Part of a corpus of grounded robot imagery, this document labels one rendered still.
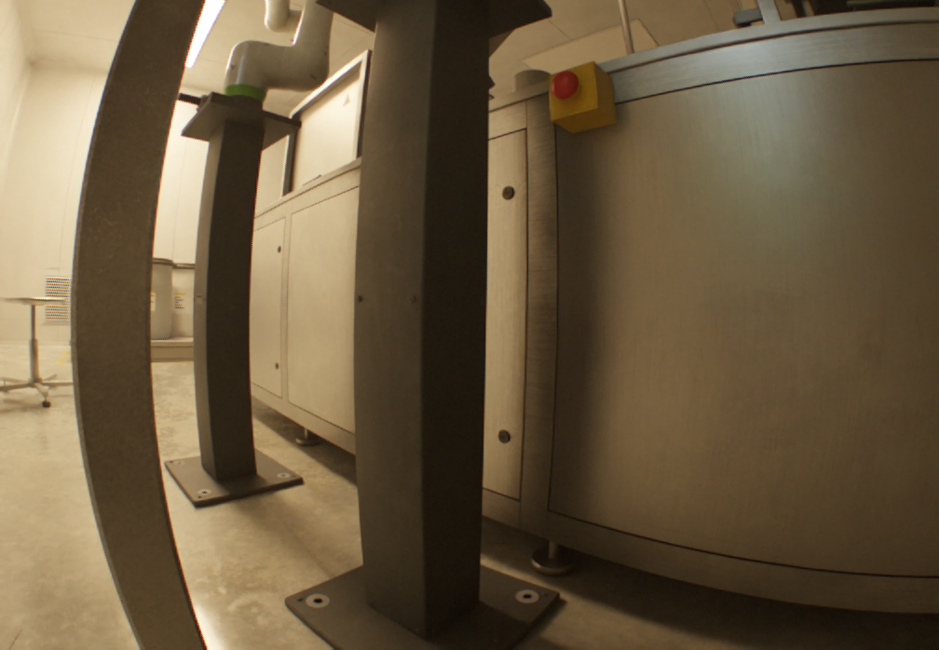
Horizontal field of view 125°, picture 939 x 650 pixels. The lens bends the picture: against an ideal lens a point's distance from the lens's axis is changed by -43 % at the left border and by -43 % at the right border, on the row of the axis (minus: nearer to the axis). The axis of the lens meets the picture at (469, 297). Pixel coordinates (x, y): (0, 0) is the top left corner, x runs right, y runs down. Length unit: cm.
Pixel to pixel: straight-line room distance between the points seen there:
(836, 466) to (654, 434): 23
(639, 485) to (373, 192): 50
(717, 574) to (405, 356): 47
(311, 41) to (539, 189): 85
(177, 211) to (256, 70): 347
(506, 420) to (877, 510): 53
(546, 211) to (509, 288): 13
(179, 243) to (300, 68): 350
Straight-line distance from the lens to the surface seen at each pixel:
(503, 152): 70
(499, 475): 70
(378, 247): 50
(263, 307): 156
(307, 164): 183
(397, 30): 62
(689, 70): 60
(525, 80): 83
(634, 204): 56
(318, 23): 133
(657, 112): 59
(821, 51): 59
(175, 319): 387
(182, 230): 458
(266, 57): 124
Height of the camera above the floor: 45
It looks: 1 degrees up
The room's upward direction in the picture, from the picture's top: 1 degrees clockwise
